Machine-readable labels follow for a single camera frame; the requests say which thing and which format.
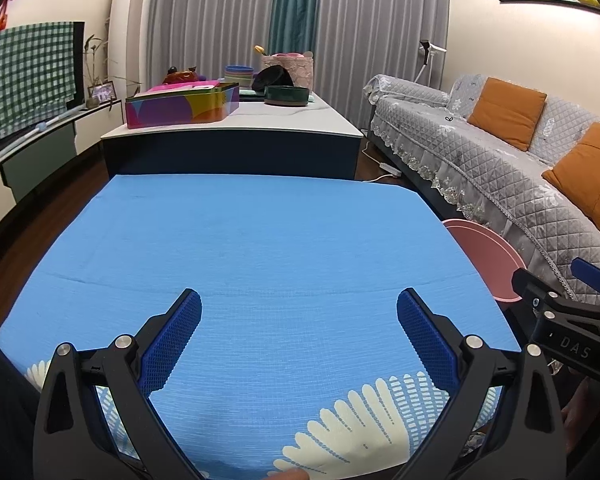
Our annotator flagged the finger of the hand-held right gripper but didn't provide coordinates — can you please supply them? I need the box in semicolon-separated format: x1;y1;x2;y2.
511;267;565;320
571;257;600;307

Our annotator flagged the white standing air conditioner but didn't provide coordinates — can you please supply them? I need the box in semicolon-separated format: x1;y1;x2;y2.
107;0;158;98

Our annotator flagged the stack of coloured bowls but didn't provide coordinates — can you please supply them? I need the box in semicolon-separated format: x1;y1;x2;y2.
223;64;255;88

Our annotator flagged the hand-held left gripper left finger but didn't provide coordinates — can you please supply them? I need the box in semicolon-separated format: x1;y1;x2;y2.
32;288;203;480

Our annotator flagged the red brown teapot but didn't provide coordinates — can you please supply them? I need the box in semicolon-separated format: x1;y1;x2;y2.
161;65;206;86

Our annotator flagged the black television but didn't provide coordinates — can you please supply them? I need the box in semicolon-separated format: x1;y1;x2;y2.
70;21;87;111

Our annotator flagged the white and blue rod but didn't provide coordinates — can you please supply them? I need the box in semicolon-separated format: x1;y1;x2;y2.
0;110;88;171

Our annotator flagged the green round tin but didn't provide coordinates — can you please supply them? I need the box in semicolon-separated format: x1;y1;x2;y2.
264;85;311;107

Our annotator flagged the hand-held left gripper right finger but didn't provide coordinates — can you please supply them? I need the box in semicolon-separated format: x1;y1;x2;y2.
395;287;567;480

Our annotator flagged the bamboo plant in vase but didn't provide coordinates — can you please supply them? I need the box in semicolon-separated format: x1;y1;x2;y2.
82;35;143;108

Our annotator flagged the grey curtain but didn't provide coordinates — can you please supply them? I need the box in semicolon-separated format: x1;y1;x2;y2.
147;0;281;81
310;0;451;126

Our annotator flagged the grey quilted sofa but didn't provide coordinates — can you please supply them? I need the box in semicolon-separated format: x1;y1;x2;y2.
362;72;600;311

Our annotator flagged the white cable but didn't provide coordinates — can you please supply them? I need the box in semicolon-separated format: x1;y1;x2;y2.
361;130;396;183

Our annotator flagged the person's right hand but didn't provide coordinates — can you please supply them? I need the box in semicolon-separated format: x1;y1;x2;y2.
562;385;600;433

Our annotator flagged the green plaid cloth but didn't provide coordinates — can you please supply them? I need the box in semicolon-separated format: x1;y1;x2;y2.
0;21;78;148

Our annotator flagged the teal curtain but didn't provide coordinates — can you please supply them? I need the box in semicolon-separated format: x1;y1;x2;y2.
269;0;321;68

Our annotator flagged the pink bucket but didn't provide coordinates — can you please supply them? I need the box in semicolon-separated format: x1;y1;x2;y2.
441;218;527;303

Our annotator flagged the orange cushion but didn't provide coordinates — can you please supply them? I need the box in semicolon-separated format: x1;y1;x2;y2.
541;121;600;253
466;76;548;152

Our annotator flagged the white topped coffee table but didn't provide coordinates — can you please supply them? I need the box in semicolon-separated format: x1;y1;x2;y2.
100;91;366;181

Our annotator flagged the black round lid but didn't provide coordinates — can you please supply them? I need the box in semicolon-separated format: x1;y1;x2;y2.
251;65;295;92

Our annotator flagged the person's dark clothing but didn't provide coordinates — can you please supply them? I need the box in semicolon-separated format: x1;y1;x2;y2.
0;320;41;480

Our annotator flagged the pink lace basket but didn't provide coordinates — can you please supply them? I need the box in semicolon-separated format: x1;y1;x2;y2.
260;51;315;88

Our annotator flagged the television cabinet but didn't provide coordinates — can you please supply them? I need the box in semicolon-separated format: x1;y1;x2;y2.
0;105;126;201

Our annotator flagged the small photo frame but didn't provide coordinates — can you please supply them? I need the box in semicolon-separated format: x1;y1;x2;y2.
87;81;118;103

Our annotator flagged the colourful rectangular box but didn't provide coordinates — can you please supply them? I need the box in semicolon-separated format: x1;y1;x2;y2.
124;83;241;130

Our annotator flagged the blue mat with white print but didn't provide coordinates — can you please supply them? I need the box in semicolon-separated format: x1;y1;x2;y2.
0;174;523;480

